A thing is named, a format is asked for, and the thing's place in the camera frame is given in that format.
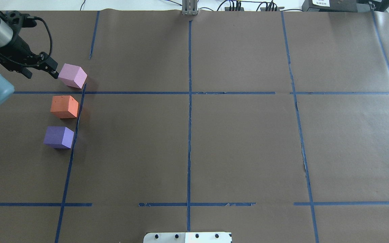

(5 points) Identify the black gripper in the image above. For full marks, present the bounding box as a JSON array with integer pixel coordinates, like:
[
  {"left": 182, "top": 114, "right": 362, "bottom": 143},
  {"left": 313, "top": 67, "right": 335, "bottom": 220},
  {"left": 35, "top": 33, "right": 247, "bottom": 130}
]
[{"left": 0, "top": 35, "right": 59, "bottom": 79}]

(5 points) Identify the orange foam cube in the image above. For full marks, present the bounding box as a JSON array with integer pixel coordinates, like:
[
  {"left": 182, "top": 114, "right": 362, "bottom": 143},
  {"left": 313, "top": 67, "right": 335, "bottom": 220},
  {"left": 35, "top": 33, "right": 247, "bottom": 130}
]
[{"left": 50, "top": 95, "right": 80, "bottom": 119}]

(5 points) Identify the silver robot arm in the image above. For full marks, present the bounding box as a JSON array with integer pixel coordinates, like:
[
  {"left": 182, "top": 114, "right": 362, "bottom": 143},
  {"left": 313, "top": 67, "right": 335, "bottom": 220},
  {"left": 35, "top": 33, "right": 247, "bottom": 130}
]
[{"left": 0, "top": 11, "right": 59, "bottom": 106}]

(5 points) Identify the light pink foam cube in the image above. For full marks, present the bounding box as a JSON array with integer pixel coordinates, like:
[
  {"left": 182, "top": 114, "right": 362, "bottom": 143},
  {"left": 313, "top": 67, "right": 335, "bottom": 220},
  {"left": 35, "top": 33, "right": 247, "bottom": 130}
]
[{"left": 58, "top": 63, "right": 87, "bottom": 89}]

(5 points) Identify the dark purple foam cube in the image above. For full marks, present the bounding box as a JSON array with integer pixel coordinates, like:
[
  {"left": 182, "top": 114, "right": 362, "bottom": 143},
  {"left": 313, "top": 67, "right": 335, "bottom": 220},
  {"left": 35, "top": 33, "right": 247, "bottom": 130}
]
[{"left": 43, "top": 126, "right": 74, "bottom": 149}]

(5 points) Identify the black power strip left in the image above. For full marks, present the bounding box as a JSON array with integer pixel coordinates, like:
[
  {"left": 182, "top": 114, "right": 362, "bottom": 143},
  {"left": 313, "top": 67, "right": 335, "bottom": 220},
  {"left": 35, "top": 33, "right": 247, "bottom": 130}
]
[{"left": 223, "top": 0, "right": 243, "bottom": 12}]

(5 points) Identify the black power strip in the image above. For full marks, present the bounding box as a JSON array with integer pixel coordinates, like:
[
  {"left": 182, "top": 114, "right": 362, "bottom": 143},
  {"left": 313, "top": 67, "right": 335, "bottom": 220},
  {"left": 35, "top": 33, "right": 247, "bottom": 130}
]
[
  {"left": 256, "top": 1, "right": 284, "bottom": 12},
  {"left": 223, "top": 0, "right": 243, "bottom": 12}
]

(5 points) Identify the black power strip right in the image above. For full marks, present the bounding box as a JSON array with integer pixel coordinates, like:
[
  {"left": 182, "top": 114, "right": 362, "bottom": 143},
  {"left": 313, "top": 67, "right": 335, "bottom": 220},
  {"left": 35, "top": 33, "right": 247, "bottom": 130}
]
[{"left": 256, "top": 1, "right": 284, "bottom": 12}]

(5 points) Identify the black computer box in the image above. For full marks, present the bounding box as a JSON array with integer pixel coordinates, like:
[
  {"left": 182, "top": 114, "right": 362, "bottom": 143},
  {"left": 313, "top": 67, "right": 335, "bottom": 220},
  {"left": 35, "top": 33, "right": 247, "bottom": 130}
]
[{"left": 302, "top": 0, "right": 389, "bottom": 13}]

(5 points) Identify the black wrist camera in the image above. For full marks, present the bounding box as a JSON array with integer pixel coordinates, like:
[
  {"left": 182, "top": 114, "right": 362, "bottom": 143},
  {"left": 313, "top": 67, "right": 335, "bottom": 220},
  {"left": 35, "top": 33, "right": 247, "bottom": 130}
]
[{"left": 0, "top": 11, "right": 40, "bottom": 34}]

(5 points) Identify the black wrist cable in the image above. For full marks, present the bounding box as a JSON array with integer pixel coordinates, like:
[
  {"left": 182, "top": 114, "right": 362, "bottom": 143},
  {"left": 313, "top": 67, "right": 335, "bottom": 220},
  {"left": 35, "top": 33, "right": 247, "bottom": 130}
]
[{"left": 26, "top": 16, "right": 54, "bottom": 59}]

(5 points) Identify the aluminium frame post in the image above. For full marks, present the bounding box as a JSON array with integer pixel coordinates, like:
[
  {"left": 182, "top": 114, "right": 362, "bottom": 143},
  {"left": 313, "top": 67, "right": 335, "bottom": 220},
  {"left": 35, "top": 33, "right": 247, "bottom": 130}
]
[{"left": 182, "top": 0, "right": 199, "bottom": 16}]

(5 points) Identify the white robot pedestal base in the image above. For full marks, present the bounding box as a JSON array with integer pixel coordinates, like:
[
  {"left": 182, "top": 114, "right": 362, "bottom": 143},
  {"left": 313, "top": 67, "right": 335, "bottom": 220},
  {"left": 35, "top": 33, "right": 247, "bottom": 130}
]
[{"left": 143, "top": 231, "right": 233, "bottom": 243}]

